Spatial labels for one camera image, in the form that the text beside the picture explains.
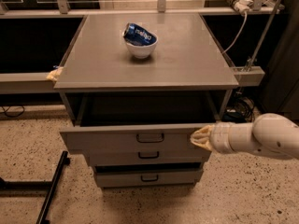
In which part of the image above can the grey top drawer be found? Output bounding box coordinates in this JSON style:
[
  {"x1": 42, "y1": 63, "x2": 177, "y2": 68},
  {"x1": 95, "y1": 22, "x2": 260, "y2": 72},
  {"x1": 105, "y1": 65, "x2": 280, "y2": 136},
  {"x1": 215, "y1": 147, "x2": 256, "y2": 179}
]
[{"x1": 60, "y1": 123, "x2": 205, "y2": 153}]

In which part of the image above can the grey drawer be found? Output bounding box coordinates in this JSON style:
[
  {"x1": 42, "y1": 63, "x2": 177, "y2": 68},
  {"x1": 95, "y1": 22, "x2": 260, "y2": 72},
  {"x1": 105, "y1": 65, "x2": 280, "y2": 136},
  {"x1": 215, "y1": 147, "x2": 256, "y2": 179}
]
[
  {"x1": 60, "y1": 123, "x2": 205, "y2": 153},
  {"x1": 94, "y1": 169, "x2": 203, "y2": 188},
  {"x1": 87, "y1": 148, "x2": 210, "y2": 166}
]

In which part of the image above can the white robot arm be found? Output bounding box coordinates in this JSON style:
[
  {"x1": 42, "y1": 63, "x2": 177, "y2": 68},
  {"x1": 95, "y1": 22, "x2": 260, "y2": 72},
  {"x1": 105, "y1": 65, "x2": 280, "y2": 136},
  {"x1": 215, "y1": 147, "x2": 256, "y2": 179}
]
[{"x1": 190, "y1": 113, "x2": 299, "y2": 160}]

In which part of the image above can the grey bottom drawer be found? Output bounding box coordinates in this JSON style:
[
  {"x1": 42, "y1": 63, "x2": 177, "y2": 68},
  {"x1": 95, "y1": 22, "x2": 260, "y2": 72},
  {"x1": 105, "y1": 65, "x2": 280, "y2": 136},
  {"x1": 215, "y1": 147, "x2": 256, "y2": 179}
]
[{"x1": 94, "y1": 169, "x2": 203, "y2": 188}]

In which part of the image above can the grey drawer cabinet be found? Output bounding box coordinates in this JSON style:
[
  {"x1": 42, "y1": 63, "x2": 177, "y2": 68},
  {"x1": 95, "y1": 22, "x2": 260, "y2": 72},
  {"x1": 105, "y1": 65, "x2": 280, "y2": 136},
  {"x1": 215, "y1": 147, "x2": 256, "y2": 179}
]
[{"x1": 54, "y1": 13, "x2": 238, "y2": 175}]

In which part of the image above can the grey middle drawer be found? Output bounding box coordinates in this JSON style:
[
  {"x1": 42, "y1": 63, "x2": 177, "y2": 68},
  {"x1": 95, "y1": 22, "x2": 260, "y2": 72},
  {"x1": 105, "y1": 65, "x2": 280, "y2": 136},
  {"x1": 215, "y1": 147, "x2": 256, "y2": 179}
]
[{"x1": 87, "y1": 148, "x2": 210, "y2": 166}]

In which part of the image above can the white ceramic bowl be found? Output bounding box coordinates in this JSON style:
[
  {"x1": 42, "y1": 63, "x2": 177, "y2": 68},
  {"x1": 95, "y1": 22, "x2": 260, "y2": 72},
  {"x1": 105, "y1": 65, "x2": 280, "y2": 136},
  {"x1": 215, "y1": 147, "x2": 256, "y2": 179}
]
[{"x1": 125, "y1": 34, "x2": 158, "y2": 59}]

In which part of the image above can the crushed blue soda can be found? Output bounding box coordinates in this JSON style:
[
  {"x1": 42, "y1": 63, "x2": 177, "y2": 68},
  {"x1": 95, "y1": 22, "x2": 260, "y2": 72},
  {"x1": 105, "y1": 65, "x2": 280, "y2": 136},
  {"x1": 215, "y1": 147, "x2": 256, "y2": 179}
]
[{"x1": 122, "y1": 23, "x2": 157, "y2": 46}]

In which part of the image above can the white power strip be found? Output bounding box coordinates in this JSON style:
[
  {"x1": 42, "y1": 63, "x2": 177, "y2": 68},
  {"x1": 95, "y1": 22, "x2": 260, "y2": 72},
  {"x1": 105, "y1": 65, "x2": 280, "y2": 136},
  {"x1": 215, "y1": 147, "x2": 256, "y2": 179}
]
[{"x1": 225, "y1": 0, "x2": 252, "y2": 15}]

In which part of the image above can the yellow tape scrap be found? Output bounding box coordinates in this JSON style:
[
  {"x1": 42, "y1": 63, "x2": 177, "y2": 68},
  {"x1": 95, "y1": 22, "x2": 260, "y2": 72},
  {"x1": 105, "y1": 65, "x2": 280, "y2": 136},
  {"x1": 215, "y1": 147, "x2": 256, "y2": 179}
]
[{"x1": 47, "y1": 67, "x2": 64, "y2": 82}]

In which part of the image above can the black cable bundle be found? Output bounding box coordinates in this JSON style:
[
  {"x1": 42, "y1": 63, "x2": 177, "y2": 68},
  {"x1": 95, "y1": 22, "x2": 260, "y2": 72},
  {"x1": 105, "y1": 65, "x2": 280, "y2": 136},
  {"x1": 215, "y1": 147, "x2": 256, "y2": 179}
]
[{"x1": 221, "y1": 96, "x2": 256, "y2": 123}]

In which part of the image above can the white power cable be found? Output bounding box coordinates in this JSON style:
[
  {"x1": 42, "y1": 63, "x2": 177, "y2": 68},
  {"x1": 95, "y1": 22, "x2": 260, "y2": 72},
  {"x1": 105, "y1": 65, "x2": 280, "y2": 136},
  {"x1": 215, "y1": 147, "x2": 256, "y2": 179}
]
[{"x1": 221, "y1": 11, "x2": 249, "y2": 55}]

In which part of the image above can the black metal floor frame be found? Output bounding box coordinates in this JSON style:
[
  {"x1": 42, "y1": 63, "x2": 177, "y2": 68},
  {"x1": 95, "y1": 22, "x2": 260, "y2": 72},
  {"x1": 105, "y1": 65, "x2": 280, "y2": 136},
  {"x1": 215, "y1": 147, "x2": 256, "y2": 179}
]
[{"x1": 0, "y1": 151, "x2": 70, "y2": 224}]

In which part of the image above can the grey metal rail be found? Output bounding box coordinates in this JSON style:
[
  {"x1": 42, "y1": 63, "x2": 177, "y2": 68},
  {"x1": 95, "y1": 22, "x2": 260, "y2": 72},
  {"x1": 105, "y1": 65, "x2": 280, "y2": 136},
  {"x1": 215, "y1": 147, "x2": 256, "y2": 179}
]
[{"x1": 0, "y1": 73, "x2": 56, "y2": 94}]

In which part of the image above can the black floor cable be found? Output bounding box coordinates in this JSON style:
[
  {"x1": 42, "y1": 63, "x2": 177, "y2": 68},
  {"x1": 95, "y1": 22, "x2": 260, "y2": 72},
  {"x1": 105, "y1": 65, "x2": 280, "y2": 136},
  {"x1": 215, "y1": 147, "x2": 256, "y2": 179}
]
[{"x1": 0, "y1": 105, "x2": 26, "y2": 118}]

